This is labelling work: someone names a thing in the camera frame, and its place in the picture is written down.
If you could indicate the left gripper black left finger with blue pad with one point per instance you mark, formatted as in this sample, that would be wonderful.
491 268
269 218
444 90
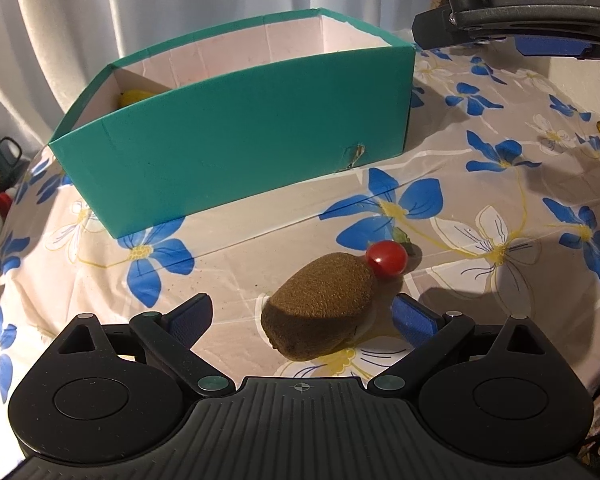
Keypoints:
168 340

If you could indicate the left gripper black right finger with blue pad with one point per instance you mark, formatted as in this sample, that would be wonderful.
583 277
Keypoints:
436 340

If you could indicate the red cherry tomato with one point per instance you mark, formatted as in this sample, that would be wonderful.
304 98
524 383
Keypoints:
387 259

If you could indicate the brown kiwi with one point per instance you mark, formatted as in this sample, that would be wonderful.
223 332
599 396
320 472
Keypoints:
319 307

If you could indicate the yellow-green pear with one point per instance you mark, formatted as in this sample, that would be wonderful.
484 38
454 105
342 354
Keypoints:
132 96

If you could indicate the floral plastic tablecloth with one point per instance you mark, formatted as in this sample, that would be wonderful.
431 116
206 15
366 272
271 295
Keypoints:
498 192

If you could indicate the teal cardboard box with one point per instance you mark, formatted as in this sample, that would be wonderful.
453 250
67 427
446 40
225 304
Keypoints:
240 109

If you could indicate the red small bottle cap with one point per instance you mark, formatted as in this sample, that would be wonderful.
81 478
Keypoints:
6 200

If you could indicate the dark green mug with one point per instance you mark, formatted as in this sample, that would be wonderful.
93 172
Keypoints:
12 162

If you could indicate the white curtain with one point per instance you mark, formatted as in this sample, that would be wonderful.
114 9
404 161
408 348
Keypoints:
51 49

